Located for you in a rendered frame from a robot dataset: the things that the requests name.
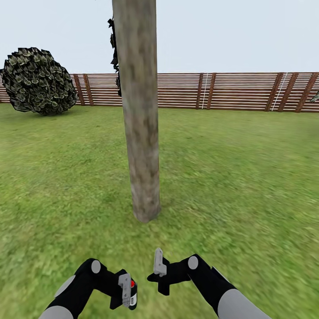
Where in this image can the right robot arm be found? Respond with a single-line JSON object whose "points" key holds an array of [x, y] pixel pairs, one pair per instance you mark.
{"points": [[218, 292]]}

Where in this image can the tree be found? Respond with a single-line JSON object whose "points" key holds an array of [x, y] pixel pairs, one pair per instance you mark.
{"points": [[115, 60], [135, 31]]}

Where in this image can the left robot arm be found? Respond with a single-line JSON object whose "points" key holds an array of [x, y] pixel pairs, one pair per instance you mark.
{"points": [[72, 297]]}

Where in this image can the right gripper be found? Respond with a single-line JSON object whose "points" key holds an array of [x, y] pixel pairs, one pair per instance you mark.
{"points": [[167, 279]]}

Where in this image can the pesticide atomizer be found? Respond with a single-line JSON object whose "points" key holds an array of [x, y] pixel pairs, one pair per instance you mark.
{"points": [[133, 304]]}

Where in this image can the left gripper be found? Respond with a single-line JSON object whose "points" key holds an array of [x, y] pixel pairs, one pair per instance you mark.
{"points": [[114, 290]]}

